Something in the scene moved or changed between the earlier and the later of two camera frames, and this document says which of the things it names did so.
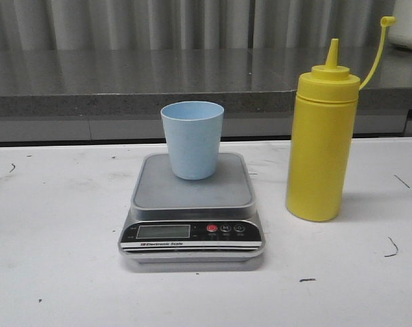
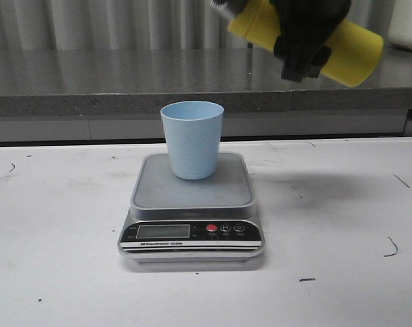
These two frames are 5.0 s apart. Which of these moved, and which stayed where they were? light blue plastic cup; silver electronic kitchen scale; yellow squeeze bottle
Moved: yellow squeeze bottle
Stayed: silver electronic kitchen scale; light blue plastic cup
